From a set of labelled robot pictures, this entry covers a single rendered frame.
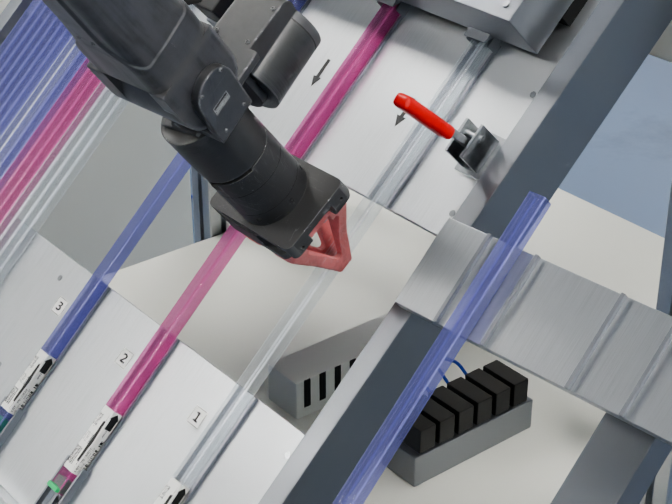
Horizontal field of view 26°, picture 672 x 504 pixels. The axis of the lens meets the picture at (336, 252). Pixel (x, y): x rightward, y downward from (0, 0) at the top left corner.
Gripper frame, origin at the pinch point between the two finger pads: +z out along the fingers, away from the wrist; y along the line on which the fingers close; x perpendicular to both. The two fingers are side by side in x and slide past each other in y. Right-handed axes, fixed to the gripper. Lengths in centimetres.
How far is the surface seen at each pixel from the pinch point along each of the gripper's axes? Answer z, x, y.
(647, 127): 203, -110, 139
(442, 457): 34.6, 5.0, 5.4
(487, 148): -1.4, -12.7, -7.2
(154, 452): 2.8, 20.6, 5.1
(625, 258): 65, -31, 23
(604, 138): 194, -99, 141
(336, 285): 45, -6, 41
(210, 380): 2.1, 13.4, 4.4
